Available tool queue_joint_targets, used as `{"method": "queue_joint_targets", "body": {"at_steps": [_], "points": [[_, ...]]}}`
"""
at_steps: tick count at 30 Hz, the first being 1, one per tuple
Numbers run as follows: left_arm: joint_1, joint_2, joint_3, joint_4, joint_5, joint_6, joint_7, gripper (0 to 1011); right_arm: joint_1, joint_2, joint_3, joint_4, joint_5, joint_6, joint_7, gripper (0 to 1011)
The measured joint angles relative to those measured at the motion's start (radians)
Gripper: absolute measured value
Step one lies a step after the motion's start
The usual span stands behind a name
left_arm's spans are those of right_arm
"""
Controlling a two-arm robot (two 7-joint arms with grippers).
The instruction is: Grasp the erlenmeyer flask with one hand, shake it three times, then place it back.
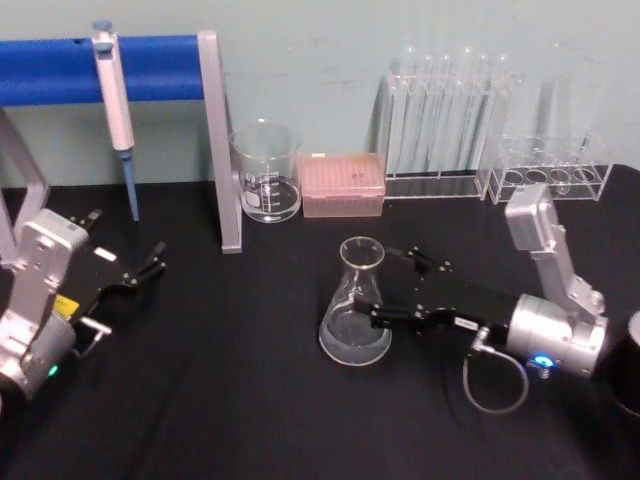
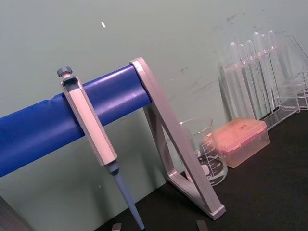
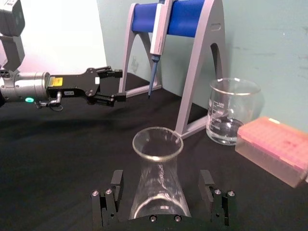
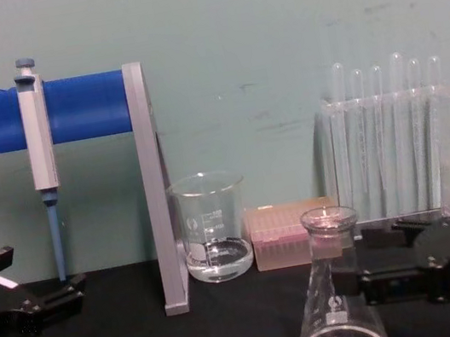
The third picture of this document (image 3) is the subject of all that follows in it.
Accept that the clear glass beaker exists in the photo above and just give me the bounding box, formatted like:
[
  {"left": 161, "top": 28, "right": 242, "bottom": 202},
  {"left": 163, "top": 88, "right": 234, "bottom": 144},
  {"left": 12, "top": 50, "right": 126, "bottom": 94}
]
[{"left": 205, "top": 77, "right": 264, "bottom": 146}]

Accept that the white board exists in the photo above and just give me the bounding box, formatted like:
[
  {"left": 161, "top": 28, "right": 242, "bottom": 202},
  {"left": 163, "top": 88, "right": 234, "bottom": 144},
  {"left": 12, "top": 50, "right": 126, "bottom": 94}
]
[{"left": 17, "top": 0, "right": 108, "bottom": 75}]

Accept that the black table cloth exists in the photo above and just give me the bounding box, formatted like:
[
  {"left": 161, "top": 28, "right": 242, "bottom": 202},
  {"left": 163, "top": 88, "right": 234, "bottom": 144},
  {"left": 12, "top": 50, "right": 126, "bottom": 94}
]
[{"left": 0, "top": 72, "right": 308, "bottom": 231}]

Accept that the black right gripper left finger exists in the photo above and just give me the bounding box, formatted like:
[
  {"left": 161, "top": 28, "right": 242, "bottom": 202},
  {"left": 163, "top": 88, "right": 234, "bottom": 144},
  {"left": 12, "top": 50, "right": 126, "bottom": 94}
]
[{"left": 90, "top": 169, "right": 125, "bottom": 227}]

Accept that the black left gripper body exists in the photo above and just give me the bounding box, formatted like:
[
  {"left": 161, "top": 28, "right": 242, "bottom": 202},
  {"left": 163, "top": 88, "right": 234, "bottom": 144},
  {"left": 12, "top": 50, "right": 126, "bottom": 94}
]
[{"left": 47, "top": 68, "right": 101, "bottom": 99}]

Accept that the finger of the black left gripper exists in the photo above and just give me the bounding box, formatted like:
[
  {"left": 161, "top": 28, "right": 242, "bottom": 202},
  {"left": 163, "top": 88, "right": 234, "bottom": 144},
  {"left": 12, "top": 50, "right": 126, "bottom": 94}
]
[
  {"left": 87, "top": 92, "right": 127, "bottom": 107},
  {"left": 95, "top": 66, "right": 124, "bottom": 78}
]

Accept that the grey and blue pipette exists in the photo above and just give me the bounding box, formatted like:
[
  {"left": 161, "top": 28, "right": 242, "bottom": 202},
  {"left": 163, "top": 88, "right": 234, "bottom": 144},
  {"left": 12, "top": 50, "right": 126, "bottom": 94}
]
[{"left": 147, "top": 0, "right": 173, "bottom": 100}]

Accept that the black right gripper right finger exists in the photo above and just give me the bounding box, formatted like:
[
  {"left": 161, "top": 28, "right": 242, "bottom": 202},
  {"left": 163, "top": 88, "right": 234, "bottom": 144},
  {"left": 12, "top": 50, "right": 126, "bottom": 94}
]
[{"left": 198, "top": 169, "right": 236, "bottom": 227}]

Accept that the clear glass conical flask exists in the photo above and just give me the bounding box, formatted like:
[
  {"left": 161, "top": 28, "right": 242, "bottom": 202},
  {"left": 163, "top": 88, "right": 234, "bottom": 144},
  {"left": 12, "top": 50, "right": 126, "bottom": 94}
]
[{"left": 128, "top": 127, "right": 192, "bottom": 221}]

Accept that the pink pipette tip box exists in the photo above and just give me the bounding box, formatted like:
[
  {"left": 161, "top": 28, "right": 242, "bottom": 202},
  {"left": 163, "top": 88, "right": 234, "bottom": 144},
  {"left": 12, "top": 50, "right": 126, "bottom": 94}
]
[{"left": 234, "top": 116, "right": 308, "bottom": 189}]

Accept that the grey stand with blue roll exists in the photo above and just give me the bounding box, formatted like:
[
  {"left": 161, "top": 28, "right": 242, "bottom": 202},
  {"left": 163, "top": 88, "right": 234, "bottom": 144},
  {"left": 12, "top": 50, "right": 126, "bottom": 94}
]
[{"left": 119, "top": 0, "right": 227, "bottom": 140}]

